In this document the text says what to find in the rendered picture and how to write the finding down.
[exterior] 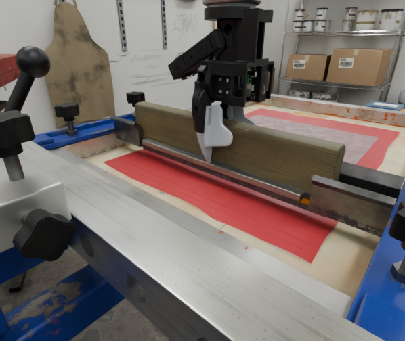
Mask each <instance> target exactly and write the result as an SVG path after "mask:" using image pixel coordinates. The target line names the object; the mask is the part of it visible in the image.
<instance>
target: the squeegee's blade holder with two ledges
mask: <svg viewBox="0 0 405 341"><path fill-rule="evenodd" d="M142 145H145V146H148V147H151V148H153V149H156V150H158V151H161V152H164V153H166V154H170V155H172V156H175V157H178V158H181V159H183V160H186V161H188V162H192V163H194V164H197V165H200V166H203V167H205V168H208V169H211V170H213V171H216V172H219V173H222V174H224V175H227V176H230V177H233V178H235V179H238V180H241V181H244V182H246V183H250V184H251V185H255V186H258V187H260V188H263V189H266V190H268V191H272V192H274V193H276V194H280V195H281V196H285V197H288V198H290V199H293V200H296V201H298V202H300V201H301V200H302V199H303V195H304V191H302V190H300V189H296V188H294V187H290V186H288V185H284V184H281V183H278V182H275V181H273V180H270V179H266V178H264V177H260V176H258V175H254V174H252V173H248V172H246V171H243V170H240V169H237V168H234V167H231V166H228V165H225V164H222V163H219V162H216V161H214V160H211V163H208V162H207V161H206V160H205V158H204V157H202V156H198V155H196V154H192V153H190V152H186V151H183V150H180V149H177V148H175V147H171V146H169V145H165V144H163V143H160V142H157V141H154V140H151V139H148V138H146V139H143V140H142Z"/></svg>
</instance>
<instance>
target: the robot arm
mask: <svg viewBox="0 0 405 341"><path fill-rule="evenodd" d="M260 3H261V0H202V4H203V5H204V6H207V8H204V20H207V21H217V29H215V30H213V31H212V32H210V33H209V34H208V35H207V36H205V37H204V38H203V39H201V40H200V41H199V42H198V43H196V44H195V45H193V46H192V47H191V48H189V50H187V51H186V52H184V53H183V54H181V55H180V56H178V57H176V58H175V59H174V61H173V62H171V63H170V64H169V65H168V67H169V70H170V73H171V75H172V77H173V80H177V79H182V80H186V79H188V78H191V77H193V76H194V75H196V74H198V75H197V80H196V81H195V82H194V93H193V97H192V117H193V121H194V130H195V131H196V133H197V137H198V142H199V145H200V148H201V150H202V153H203V155H204V157H205V160H206V161H207V162H208V163H211V159H212V153H213V148H212V147H226V146H229V145H231V143H232V140H233V136H232V133H231V131H229V130H228V129H227V128H226V127H225V126H224V125H223V118H225V119H229V120H235V121H238V122H244V123H248V124H253V125H255V123H254V122H252V121H251V120H249V119H248V118H247V117H246V116H245V115H244V107H245V103H247V102H250V101H253V102H258V103H260V102H263V101H265V99H270V98H271V91H272V79H273V72H274V61H270V60H269V58H264V59H263V44H264V36H265V23H272V19H273V12H274V10H264V9H261V8H256V6H258V5H259V4H260ZM268 72H270V79H269V87H268V91H266V89H267V81H268ZM215 101H220V102H221V105H219V104H213V105H211V103H214V102H215Z"/></svg>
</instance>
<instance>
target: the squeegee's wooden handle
mask: <svg viewBox="0 0 405 341"><path fill-rule="evenodd" d="M135 115H136V123H138V124H139V125H140V126H141V130H142V139H146V138H148V139H151V140H154V141H157V142H160V143H163V144H165V145H169V146H171V147H175V148H177V149H180V150H183V151H186V152H190V153H192V154H196V155H198V156H202V157H204V155H203V152H202V150H201V148H200V145H199V142H198V137H197V133H196V131H195V130H194V121H193V117H192V112H191V111H188V110H182V109H179V108H172V107H169V106H163V105H160V104H154V103H150V102H146V101H142V102H138V103H136V105H135ZM223 125H224V126H225V127H226V128H227V129H228V130H229V131H231V133H232V136H233V140H232V143H231V145H229V146H226V147H212V148H213V153H212V160H214V161H216V162H219V163H222V164H225V165H228V166H231V167H234V168H237V169H240V170H242V171H246V172H248V173H252V174H254V175H258V176H260V177H264V178H266V179H270V180H273V181H275V182H278V183H281V184H284V185H288V186H290V187H294V188H296V189H300V190H302V191H304V195H303V197H304V198H306V199H308V200H309V199H310V195H311V191H312V185H313V183H312V180H311V179H312V177H313V175H318V176H321V177H325V178H327V179H332V180H334V181H338V180H339V175H340V172H341V167H342V163H343V158H344V155H345V144H342V143H336V142H333V141H327V140H323V139H317V138H314V137H308V136H305V135H298V134H295V133H289V132H286V131H280V130H276V129H271V128H267V127H261V126H257V125H253V124H248V123H244V122H238V121H235V120H229V119H225V118H223Z"/></svg>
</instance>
